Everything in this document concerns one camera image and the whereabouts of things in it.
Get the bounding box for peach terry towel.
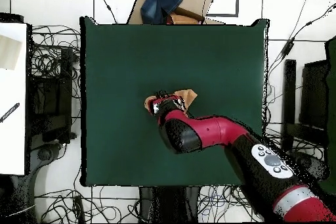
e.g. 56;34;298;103
143;89;198;120

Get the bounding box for dark green table cloth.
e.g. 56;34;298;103
79;16;270;188

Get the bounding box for orange cloth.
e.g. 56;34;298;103
169;13;201;25

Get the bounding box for black equipment stand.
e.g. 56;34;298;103
27;47;78;145

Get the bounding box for blue jeans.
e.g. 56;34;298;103
140;0;184;25

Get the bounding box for office chair base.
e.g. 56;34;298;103
295;151;330;181
7;141;70;223

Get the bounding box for black power strip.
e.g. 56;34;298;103
73;194;86;224

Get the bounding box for black striped tool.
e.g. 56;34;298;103
0;102;21;124

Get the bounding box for white table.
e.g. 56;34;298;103
0;22;28;176

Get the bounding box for beige block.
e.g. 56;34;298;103
0;34;23;71

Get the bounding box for black panel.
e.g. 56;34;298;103
298;59;330;130

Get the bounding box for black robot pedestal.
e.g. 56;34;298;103
138;185;201;223

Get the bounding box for black upright post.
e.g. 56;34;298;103
282;58;297;151

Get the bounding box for black cable with adapter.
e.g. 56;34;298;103
266;3;336;83

